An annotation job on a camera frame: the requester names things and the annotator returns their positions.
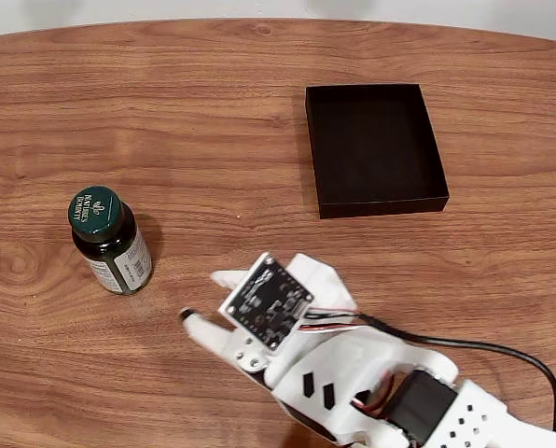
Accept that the green-capped dark pill bottle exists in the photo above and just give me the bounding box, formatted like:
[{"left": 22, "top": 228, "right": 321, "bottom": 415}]
[{"left": 67, "top": 185, "right": 153, "bottom": 298}]

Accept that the shallow black box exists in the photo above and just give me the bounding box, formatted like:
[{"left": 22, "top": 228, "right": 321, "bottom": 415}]
[{"left": 304, "top": 83, "right": 451, "bottom": 220}]

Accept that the black camera circuit board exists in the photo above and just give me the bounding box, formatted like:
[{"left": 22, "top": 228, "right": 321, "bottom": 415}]
[{"left": 218, "top": 253, "right": 315, "bottom": 357}]

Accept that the red white black servo wire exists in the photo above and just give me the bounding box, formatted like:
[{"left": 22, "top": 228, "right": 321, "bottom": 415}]
[{"left": 352, "top": 368, "right": 398, "bottom": 419}]

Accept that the black camera cable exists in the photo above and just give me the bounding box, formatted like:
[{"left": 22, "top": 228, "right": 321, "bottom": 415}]
[{"left": 300, "top": 311, "right": 556, "bottom": 433}]

